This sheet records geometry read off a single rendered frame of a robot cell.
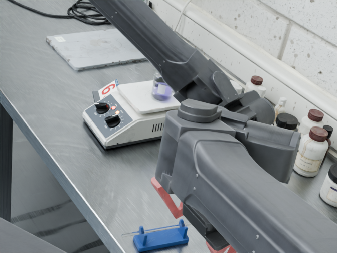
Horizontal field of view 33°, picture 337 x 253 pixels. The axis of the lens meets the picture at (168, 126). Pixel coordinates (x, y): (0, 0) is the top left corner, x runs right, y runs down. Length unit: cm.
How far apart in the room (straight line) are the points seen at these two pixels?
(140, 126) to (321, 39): 52
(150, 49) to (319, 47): 66
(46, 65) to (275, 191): 119
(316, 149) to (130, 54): 64
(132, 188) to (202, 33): 71
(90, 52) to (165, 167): 111
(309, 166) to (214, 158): 85
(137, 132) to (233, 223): 86
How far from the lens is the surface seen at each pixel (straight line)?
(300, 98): 147
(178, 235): 106
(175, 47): 90
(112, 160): 122
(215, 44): 169
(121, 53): 165
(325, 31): 146
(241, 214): 41
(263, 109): 97
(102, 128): 126
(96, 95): 144
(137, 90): 131
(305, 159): 130
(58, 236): 199
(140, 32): 90
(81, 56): 160
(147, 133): 127
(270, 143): 58
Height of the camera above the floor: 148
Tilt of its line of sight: 32 degrees down
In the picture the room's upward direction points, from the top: 12 degrees clockwise
